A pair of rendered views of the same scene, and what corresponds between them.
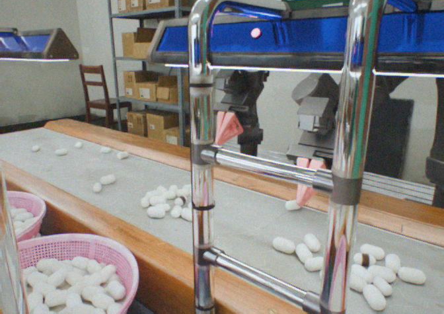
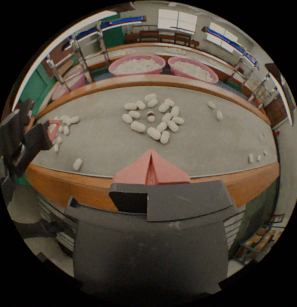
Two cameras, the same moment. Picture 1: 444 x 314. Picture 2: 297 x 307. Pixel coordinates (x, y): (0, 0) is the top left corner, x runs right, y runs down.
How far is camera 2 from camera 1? 0.79 m
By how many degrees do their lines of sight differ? 84
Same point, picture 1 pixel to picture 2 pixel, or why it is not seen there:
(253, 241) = (88, 116)
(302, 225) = (72, 147)
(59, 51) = (271, 69)
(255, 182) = not seen: hidden behind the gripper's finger
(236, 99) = (119, 258)
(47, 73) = (286, 204)
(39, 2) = not seen: outside the picture
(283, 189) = (87, 182)
